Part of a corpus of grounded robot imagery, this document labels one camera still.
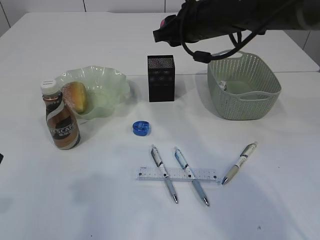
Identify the green plastic woven basket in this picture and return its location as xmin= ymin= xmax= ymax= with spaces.
xmin=207 ymin=51 xmax=282 ymax=121

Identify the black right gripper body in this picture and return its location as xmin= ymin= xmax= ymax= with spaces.
xmin=174 ymin=0 xmax=265 ymax=43

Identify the Nescafe coffee bottle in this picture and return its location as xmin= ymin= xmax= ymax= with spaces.
xmin=40 ymin=79 xmax=81 ymax=150

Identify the grey pen left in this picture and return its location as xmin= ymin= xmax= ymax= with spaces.
xmin=150 ymin=144 xmax=179 ymax=204

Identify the sugared bread roll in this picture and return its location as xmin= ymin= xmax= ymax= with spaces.
xmin=61 ymin=81 xmax=88 ymax=113

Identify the blue grey pen middle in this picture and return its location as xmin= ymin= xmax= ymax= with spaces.
xmin=174 ymin=147 xmax=210 ymax=207

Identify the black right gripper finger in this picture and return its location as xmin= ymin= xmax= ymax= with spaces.
xmin=164 ymin=38 xmax=182 ymax=47
xmin=153 ymin=15 xmax=179 ymax=43

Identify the clear plastic ruler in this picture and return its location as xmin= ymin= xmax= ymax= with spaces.
xmin=135 ymin=166 xmax=221 ymax=184

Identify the pink pencil sharpener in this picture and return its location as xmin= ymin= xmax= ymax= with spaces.
xmin=160 ymin=14 xmax=176 ymax=28

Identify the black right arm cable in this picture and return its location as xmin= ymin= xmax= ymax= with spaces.
xmin=178 ymin=0 xmax=298 ymax=63

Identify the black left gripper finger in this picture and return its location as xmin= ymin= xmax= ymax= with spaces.
xmin=0 ymin=154 xmax=4 ymax=164

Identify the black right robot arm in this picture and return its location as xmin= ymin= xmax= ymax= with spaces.
xmin=153 ymin=0 xmax=320 ymax=47

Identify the blue pencil sharpener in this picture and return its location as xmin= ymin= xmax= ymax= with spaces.
xmin=132 ymin=120 xmax=151 ymax=137

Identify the black mesh pen holder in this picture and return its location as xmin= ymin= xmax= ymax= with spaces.
xmin=147 ymin=55 xmax=175 ymax=103

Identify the cream pen right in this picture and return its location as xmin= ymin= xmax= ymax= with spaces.
xmin=221 ymin=141 xmax=258 ymax=185

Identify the green wavy glass plate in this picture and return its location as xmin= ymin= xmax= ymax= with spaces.
xmin=55 ymin=65 xmax=130 ymax=120

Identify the pink paper ball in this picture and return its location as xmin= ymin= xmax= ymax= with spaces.
xmin=218 ymin=80 xmax=227 ymax=91

